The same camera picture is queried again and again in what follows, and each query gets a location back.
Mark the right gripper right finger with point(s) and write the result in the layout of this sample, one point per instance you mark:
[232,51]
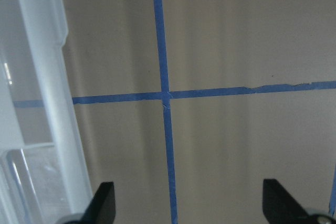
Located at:
[279,206]

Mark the clear plastic box lid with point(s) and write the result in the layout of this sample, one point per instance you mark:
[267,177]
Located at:
[44,177]

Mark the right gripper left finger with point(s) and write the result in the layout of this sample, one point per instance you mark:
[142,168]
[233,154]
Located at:
[102,208]

